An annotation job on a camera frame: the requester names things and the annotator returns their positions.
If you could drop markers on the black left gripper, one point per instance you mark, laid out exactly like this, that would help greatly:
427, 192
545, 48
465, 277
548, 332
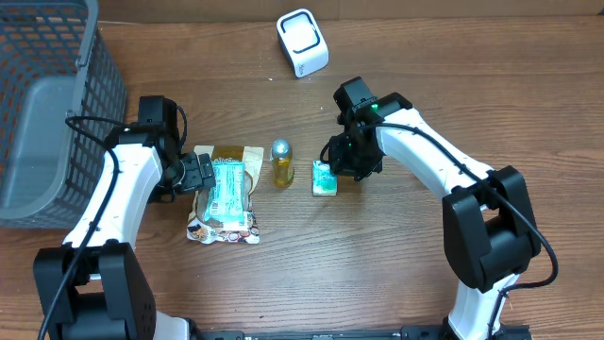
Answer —
200, 172

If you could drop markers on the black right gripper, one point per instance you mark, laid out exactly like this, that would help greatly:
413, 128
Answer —
344, 161

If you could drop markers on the teal Kleenex tissue pack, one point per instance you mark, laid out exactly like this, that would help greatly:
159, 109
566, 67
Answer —
324, 183

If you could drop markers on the mint green wet wipes pack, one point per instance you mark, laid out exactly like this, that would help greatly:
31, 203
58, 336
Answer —
226, 199

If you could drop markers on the yellow oil bottle silver cap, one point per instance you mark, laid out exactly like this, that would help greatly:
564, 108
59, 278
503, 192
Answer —
281, 157

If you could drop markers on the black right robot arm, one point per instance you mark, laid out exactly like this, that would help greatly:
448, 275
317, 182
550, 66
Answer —
490, 234

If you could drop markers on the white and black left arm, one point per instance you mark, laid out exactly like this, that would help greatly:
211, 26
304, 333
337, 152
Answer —
92, 286

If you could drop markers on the white barcode scanner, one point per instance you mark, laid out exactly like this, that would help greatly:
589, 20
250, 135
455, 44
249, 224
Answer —
302, 42

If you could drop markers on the dark grey plastic basket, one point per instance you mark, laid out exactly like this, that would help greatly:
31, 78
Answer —
61, 93

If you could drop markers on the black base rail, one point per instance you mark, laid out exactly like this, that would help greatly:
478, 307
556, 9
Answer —
330, 335

